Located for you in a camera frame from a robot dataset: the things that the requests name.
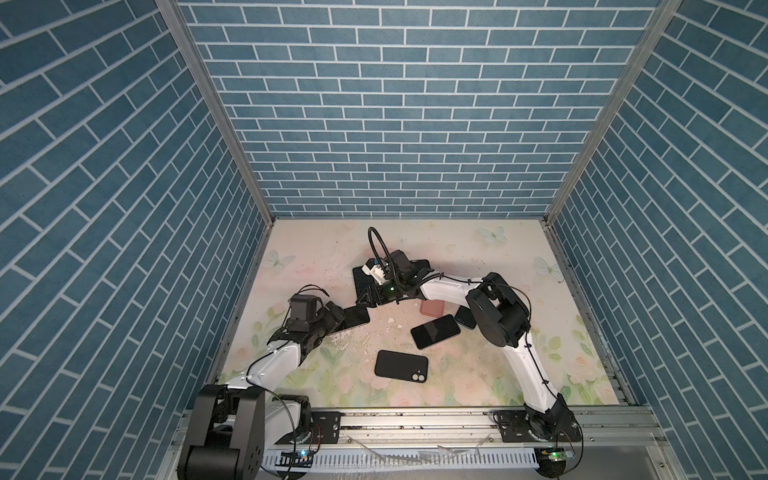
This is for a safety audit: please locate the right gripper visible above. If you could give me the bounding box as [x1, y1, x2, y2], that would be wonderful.
[353, 280, 405, 309]

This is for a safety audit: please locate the black phone case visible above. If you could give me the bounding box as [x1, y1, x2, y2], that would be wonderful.
[352, 267, 378, 308]
[374, 350, 429, 383]

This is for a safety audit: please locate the purple-edged black phone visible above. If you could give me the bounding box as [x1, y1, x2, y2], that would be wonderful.
[339, 305, 370, 331]

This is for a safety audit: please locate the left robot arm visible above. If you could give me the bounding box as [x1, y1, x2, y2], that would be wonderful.
[176, 292, 369, 479]

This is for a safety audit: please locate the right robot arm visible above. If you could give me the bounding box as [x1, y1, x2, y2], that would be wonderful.
[353, 250, 583, 441]

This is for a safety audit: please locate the pink phone case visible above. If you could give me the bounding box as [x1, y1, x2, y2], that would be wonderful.
[419, 300, 445, 318]

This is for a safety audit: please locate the black phone lower centre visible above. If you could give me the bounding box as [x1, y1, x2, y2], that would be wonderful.
[411, 315, 461, 350]

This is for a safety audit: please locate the blue-edged black phone right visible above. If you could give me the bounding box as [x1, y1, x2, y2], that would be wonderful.
[454, 306, 477, 330]

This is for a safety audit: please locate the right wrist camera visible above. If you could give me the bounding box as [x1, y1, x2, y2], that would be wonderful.
[362, 258, 392, 285]

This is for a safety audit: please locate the right camera black cable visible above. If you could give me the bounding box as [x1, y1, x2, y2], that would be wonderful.
[367, 226, 400, 280]

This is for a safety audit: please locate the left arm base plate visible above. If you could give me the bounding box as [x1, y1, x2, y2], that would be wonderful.
[296, 410, 342, 445]

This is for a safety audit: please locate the aluminium front rail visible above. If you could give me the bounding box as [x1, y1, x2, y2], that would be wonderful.
[170, 407, 667, 451]

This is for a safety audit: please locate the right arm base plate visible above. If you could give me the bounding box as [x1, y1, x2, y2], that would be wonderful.
[489, 406, 583, 443]

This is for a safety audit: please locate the white slotted cable duct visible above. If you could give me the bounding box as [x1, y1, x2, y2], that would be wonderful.
[290, 448, 539, 473]

